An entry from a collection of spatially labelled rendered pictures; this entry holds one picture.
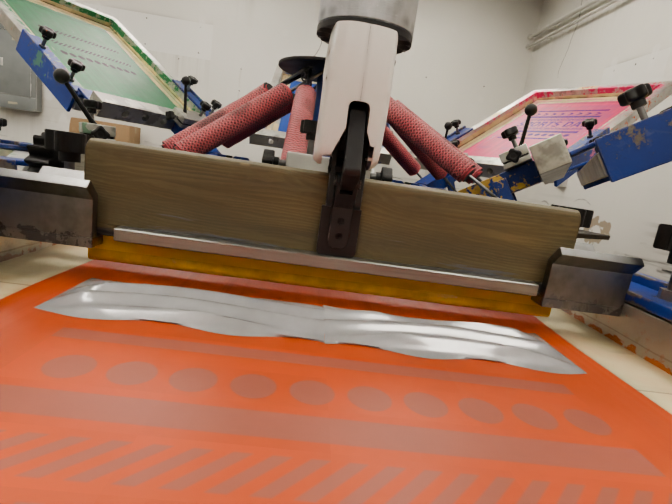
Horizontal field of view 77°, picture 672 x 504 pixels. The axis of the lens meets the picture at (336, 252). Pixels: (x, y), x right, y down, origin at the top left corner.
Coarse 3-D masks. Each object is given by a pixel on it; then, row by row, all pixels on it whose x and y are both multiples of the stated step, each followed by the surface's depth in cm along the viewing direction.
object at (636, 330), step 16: (0, 240) 33; (16, 240) 35; (0, 256) 33; (16, 256) 35; (624, 304) 36; (592, 320) 40; (608, 320) 38; (624, 320) 36; (640, 320) 34; (656, 320) 33; (608, 336) 37; (624, 336) 36; (640, 336) 34; (656, 336) 32; (640, 352) 34; (656, 352) 32
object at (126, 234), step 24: (120, 240) 33; (144, 240) 33; (168, 240) 33; (192, 240) 33; (216, 240) 34; (312, 264) 34; (336, 264) 34; (360, 264) 34; (384, 264) 34; (408, 264) 36; (480, 288) 35; (504, 288) 35; (528, 288) 35
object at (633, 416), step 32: (448, 320) 36; (480, 320) 37; (512, 320) 38; (352, 352) 27; (384, 352) 27; (576, 352) 33; (576, 384) 27; (608, 384) 28; (608, 416) 23; (640, 416) 24; (640, 448) 21
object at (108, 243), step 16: (112, 240) 35; (160, 256) 36; (176, 256) 36; (192, 256) 36; (208, 256) 36; (224, 256) 36; (288, 272) 37; (304, 272) 37; (320, 272) 37; (336, 272) 37; (352, 272) 37; (416, 288) 37; (432, 288) 38; (448, 288) 38; (464, 288) 38
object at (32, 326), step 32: (32, 288) 29; (64, 288) 30; (224, 288) 35; (256, 288) 36; (288, 288) 38; (320, 288) 39; (0, 320) 24; (32, 320) 24; (64, 320) 25; (96, 320) 26; (128, 320) 26; (0, 352) 21; (320, 352) 26
